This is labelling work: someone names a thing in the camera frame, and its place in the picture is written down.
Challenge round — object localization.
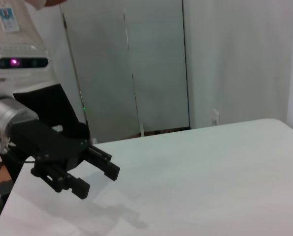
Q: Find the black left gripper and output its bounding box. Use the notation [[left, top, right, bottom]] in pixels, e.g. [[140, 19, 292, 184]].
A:
[[10, 120, 121, 200]]

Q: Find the person in white shirt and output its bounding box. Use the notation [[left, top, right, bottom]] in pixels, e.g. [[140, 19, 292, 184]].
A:
[[0, 0, 68, 87]]

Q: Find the white id badge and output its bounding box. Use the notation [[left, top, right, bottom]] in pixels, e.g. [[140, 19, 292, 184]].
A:
[[0, 6, 20, 32]]

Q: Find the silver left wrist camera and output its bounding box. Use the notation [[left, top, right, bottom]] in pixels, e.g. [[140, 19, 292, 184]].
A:
[[0, 41, 51, 76]]

